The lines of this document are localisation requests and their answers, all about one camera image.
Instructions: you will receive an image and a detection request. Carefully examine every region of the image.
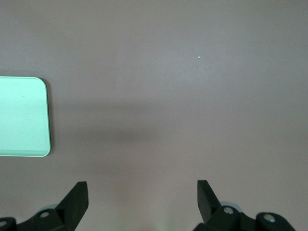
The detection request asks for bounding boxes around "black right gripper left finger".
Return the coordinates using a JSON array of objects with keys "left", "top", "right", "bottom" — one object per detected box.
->
[{"left": 0, "top": 181, "right": 89, "bottom": 231}]

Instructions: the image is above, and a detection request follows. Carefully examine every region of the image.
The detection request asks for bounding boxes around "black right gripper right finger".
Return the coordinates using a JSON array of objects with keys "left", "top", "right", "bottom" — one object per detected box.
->
[{"left": 194, "top": 180, "right": 295, "bottom": 231}]

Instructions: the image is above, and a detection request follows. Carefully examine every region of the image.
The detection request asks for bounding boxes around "light green rectangular tray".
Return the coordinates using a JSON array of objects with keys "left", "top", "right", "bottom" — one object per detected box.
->
[{"left": 0, "top": 76, "right": 52, "bottom": 157}]

